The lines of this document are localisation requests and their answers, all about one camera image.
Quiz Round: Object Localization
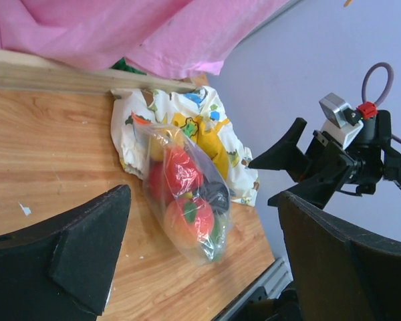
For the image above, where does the pink t-shirt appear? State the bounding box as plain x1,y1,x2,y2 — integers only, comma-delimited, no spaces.
0,0,283,79

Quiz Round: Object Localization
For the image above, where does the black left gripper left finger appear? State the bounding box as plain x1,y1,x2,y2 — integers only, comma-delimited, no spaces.
0,185,131,320

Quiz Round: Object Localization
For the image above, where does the green cloth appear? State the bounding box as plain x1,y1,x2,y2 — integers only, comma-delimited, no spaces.
110,58,146,75

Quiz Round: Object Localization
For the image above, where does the green plush vegetable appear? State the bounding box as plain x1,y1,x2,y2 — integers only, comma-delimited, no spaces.
211,217,226,261

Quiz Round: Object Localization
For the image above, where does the yellow plush fruit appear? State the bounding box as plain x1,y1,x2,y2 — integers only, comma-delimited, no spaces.
149,126,184,162

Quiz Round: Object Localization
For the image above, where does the cartoon print children's garment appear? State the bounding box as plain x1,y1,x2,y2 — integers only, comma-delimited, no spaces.
110,86,259,207

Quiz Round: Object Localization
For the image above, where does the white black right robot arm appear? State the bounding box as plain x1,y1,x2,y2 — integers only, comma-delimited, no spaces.
249,110,401,209

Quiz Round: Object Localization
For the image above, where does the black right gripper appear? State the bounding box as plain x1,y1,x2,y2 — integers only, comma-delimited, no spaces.
248,118,356,209

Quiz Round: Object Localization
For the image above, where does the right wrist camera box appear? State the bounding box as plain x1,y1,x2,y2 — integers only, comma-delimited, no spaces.
319,93,364,150

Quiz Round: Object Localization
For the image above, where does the wooden clothes rack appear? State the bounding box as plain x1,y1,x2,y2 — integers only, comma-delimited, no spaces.
0,49,196,94

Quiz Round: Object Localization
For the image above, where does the red plush fruit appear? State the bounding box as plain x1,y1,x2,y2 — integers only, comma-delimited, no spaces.
147,146,204,205

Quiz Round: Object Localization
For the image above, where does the clear zip top bag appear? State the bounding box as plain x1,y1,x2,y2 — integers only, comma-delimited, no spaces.
134,120,231,265

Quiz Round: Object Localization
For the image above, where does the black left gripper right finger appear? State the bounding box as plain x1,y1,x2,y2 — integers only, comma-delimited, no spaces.
278,192,401,320

